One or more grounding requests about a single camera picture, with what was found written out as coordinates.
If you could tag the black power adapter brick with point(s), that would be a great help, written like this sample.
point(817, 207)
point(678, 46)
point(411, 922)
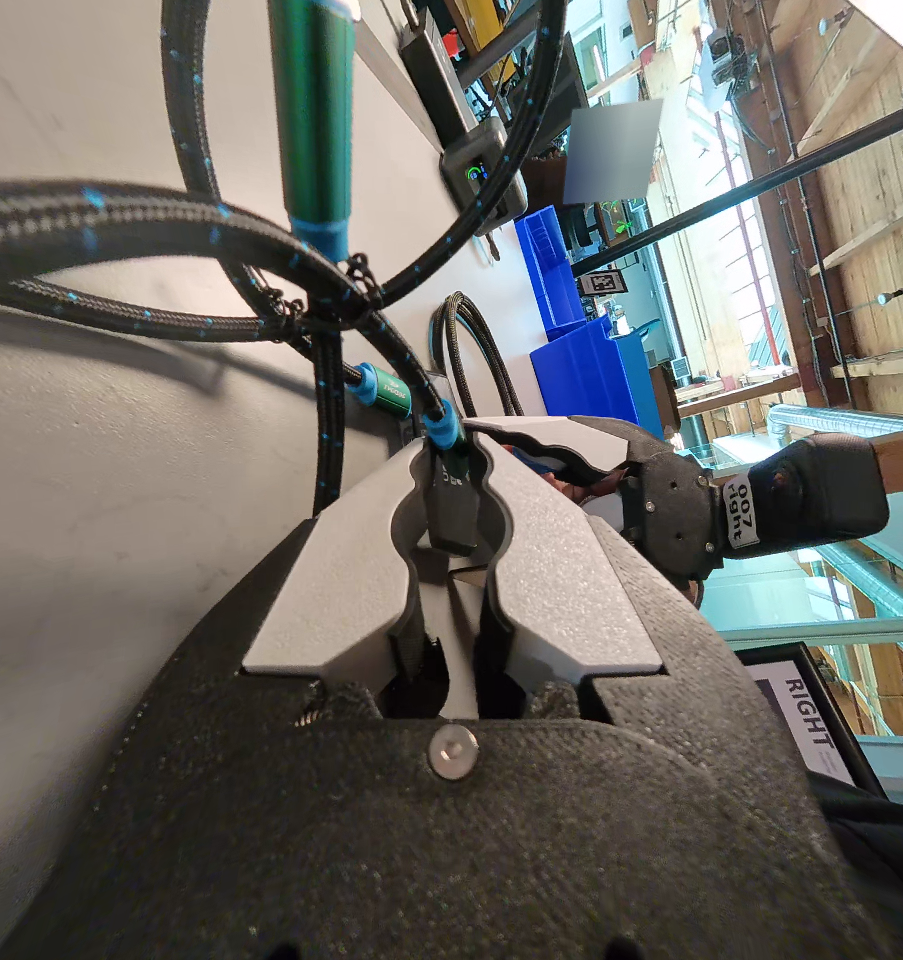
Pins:
point(433, 75)

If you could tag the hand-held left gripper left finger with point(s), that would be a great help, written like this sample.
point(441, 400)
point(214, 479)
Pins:
point(331, 592)

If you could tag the black monitor on stand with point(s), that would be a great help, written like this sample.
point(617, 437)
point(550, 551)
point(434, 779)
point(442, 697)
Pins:
point(564, 82)

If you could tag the blue plastic bin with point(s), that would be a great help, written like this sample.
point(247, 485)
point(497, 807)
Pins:
point(579, 367)
point(549, 270)

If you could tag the black framed white sign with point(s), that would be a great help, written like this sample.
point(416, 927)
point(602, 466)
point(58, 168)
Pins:
point(804, 720)

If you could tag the silver ventilation duct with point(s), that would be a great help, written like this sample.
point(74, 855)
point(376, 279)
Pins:
point(871, 577)
point(834, 420)

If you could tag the person's black clothed torso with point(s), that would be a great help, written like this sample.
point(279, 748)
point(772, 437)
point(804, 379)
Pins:
point(886, 862)

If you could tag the black hdmi switch box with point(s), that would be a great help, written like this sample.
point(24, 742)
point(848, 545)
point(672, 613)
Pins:
point(451, 510)

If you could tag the black white marker tag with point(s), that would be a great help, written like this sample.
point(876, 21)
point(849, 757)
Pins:
point(601, 283)

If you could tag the black metal pole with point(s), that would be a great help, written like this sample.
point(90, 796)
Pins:
point(759, 180)

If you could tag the brown cardboard box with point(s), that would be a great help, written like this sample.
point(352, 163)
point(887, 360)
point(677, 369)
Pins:
point(663, 405)

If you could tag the blue partition panel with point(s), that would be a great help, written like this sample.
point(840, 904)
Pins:
point(639, 375)

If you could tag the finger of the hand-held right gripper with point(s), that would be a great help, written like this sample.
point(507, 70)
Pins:
point(607, 514)
point(564, 439)

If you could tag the small yellow bin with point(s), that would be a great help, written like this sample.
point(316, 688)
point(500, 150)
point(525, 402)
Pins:
point(481, 15)

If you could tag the dark grey power bank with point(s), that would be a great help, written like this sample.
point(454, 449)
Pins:
point(481, 161)

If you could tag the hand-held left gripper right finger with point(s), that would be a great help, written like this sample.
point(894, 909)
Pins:
point(579, 592)

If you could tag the grey metal pole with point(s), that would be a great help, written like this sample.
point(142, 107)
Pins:
point(496, 41)

